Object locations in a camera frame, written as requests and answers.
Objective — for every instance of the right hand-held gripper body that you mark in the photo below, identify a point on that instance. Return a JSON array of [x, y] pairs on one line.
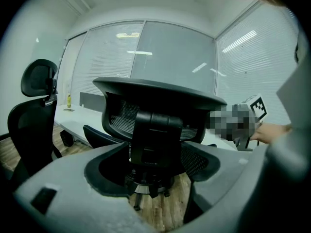
[[245, 120]]

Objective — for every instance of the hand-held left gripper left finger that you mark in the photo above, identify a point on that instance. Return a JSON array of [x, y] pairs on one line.
[[68, 178]]

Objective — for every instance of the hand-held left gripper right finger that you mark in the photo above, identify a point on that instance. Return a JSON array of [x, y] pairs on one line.
[[233, 171]]

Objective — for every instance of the black mesh office chair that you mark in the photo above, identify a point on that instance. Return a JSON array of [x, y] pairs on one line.
[[158, 127], [31, 127]]

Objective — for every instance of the person's right forearm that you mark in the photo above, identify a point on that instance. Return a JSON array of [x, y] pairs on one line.
[[269, 133]]

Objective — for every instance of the person's gray top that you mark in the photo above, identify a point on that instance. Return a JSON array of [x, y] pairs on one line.
[[300, 105]]

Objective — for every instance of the white table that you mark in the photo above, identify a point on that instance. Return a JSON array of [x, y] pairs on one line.
[[77, 121]]

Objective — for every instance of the small flat dark phone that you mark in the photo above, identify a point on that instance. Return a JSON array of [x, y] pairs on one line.
[[69, 110]]

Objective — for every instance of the yellow drink bottle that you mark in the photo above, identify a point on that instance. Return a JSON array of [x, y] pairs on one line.
[[69, 101]]

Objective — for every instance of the gray desk divider panel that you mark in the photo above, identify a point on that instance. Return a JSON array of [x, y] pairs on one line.
[[91, 100]]

